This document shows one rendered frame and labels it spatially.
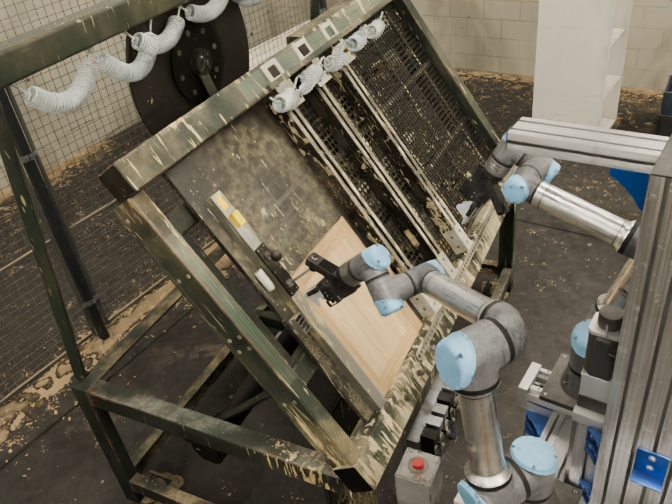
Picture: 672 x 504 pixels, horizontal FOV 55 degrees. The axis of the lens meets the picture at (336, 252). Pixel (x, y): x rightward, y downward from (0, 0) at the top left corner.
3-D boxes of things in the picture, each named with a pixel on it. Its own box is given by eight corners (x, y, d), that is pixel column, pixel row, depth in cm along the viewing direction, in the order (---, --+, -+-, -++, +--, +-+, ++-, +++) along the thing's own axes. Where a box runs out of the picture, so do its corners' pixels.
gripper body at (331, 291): (328, 309, 193) (352, 295, 185) (310, 286, 192) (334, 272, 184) (341, 295, 199) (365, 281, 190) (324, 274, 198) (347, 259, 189)
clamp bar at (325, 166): (421, 320, 265) (468, 305, 250) (243, 80, 236) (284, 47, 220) (429, 305, 273) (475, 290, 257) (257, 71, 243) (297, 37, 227)
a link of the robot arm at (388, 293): (420, 299, 177) (403, 264, 178) (386, 315, 173) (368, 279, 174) (410, 305, 184) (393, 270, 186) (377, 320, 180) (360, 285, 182)
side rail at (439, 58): (493, 173, 366) (509, 165, 359) (383, 6, 339) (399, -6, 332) (496, 166, 372) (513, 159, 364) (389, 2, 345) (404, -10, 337)
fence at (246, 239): (373, 411, 229) (381, 410, 227) (203, 202, 206) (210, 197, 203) (378, 401, 233) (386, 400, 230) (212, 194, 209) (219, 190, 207)
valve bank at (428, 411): (440, 485, 237) (439, 444, 223) (404, 474, 243) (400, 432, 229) (477, 390, 272) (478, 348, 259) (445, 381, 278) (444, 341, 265)
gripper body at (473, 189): (468, 188, 211) (487, 159, 204) (487, 204, 209) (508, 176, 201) (456, 192, 206) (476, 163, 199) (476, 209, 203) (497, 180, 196)
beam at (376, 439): (351, 494, 218) (375, 492, 211) (331, 469, 215) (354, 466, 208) (507, 183, 375) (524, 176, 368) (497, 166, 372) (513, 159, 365)
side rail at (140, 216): (331, 469, 215) (354, 466, 208) (111, 211, 188) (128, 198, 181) (339, 455, 220) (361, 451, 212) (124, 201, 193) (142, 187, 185)
